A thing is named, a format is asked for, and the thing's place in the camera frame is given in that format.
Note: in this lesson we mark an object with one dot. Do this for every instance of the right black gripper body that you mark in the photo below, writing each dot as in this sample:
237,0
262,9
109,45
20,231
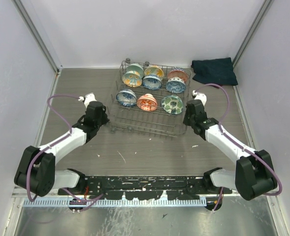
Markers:
187,119

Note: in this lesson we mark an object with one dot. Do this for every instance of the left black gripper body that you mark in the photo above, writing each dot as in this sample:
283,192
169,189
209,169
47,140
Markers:
103,120

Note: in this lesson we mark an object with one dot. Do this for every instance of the green leaf pattern bowl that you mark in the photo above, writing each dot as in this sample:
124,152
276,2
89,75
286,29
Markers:
172,104

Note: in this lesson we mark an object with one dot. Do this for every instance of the blue floral bowl front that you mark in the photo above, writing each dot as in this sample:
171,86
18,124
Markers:
126,98

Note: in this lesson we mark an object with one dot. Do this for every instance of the orange floral bowl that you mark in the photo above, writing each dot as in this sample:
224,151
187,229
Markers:
147,102

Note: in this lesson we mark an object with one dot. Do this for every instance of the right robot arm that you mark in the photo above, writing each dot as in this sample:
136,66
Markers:
254,173

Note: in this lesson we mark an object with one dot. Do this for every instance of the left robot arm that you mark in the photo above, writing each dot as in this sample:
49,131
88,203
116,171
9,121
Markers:
37,169

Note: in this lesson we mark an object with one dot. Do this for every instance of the blue white diamond bowl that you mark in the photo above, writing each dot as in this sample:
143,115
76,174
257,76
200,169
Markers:
175,85

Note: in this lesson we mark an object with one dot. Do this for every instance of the red blue zigzag bowl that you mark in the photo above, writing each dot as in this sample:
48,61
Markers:
178,73

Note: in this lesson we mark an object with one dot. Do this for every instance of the dark blue cloth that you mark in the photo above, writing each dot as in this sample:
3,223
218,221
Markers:
216,71

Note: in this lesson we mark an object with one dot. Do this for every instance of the yellow blue floral bowl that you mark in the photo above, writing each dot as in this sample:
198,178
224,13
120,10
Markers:
132,79

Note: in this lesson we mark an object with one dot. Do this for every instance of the blue floral bowl middle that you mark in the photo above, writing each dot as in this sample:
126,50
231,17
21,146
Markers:
152,82

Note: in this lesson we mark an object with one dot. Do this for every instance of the yellow bowl with leaves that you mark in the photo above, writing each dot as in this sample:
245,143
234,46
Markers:
154,70

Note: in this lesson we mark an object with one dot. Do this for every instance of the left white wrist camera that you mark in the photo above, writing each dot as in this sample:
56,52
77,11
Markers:
87,99

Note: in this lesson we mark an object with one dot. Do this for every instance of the grey wire dish rack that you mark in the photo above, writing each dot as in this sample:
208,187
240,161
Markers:
157,122

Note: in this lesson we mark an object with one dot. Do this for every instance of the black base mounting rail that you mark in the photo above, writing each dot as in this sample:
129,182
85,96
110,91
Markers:
144,187

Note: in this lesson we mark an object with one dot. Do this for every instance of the white slotted cable duct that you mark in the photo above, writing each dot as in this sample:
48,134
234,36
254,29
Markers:
68,202

